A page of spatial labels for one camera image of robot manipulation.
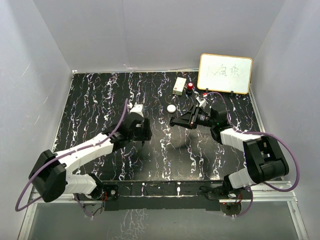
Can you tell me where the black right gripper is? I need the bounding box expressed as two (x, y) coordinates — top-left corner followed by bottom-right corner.
(173, 104), (216, 130)

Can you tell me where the white earbud charging case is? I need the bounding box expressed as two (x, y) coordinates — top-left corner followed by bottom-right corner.
(167, 104), (177, 113)

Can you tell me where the black round earbud case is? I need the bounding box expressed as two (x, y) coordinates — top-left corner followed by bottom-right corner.
(169, 117), (176, 127)

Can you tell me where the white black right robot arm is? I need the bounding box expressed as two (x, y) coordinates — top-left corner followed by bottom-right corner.
(169, 105), (289, 199)

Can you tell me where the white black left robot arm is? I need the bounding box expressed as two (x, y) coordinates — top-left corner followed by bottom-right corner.
(29, 113), (152, 203)

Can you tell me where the red capped small bottle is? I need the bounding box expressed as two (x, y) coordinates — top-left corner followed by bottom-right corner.
(185, 82), (194, 96)

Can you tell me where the green white cardboard box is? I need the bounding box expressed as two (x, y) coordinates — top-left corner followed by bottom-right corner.
(172, 77), (187, 96)

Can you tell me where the yellow framed whiteboard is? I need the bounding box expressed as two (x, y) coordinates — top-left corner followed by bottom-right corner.
(197, 53), (253, 95)

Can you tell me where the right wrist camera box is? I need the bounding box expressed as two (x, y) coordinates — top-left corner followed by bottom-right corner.
(196, 95), (207, 109)

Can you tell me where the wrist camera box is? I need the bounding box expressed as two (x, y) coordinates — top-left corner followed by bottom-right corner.
(127, 102), (144, 117)
(196, 95), (207, 109)

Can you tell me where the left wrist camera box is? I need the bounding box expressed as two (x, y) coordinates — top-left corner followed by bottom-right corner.
(127, 102), (144, 117)

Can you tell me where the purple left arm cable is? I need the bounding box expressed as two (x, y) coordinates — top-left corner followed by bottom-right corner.
(15, 98), (130, 220)

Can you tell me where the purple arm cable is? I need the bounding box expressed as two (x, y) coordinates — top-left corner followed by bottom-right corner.
(203, 91), (300, 220)
(15, 98), (130, 220)

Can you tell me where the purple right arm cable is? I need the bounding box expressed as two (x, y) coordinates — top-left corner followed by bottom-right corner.
(203, 91), (300, 220)

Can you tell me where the aluminium frame rail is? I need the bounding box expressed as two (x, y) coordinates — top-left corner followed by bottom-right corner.
(17, 181), (308, 240)

